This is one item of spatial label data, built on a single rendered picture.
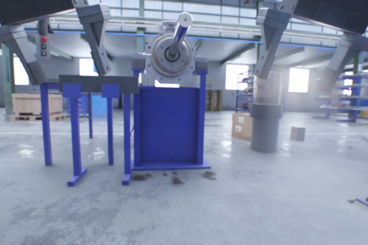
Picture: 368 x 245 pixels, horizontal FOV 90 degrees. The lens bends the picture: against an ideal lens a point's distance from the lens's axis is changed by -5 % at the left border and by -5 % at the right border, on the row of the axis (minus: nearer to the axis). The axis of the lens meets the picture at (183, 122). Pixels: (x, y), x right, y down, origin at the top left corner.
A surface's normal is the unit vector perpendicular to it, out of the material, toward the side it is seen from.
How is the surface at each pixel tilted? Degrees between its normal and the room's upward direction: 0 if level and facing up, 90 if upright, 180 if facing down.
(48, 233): 0
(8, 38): 113
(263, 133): 90
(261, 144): 90
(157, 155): 90
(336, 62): 82
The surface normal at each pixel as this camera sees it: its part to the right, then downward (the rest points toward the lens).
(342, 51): -0.98, -0.14
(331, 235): 0.02, -0.99
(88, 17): -0.07, 0.50
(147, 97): 0.14, 0.12
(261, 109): -0.64, 0.07
